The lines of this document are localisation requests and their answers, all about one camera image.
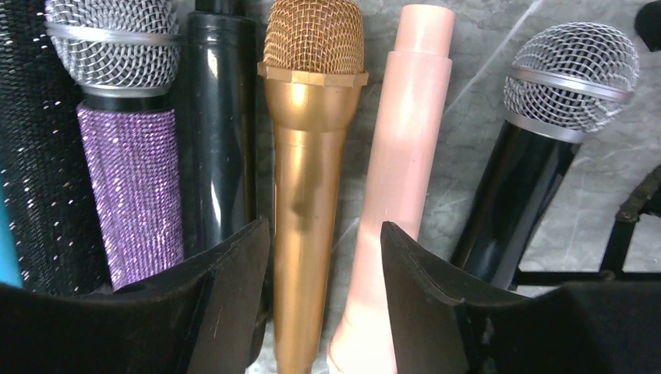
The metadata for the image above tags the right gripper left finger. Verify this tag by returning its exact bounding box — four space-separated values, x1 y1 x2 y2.
111 219 270 373

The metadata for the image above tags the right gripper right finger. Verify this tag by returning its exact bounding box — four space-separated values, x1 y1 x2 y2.
380 222 525 373

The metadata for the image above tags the black glitter microphone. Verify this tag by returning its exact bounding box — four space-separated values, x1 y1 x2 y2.
1 1 110 296

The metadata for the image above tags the blue microphone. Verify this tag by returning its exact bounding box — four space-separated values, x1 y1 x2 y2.
1 186 23 288

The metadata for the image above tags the beige plastic microphone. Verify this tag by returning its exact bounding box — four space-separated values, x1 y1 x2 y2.
327 4 455 373

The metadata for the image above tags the plain black microphone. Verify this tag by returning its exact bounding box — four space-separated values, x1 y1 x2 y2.
186 1 257 255

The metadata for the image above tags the black tripod shock-mount stand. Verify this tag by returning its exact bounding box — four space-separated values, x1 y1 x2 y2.
508 167 660 291

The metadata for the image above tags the gold microphone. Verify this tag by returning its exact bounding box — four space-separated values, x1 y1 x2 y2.
258 1 368 374

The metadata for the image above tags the black silver-head microphone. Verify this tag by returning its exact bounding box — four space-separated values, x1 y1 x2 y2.
451 22 639 288

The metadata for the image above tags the purple glitter microphone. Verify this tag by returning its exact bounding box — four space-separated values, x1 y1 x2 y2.
45 1 184 289

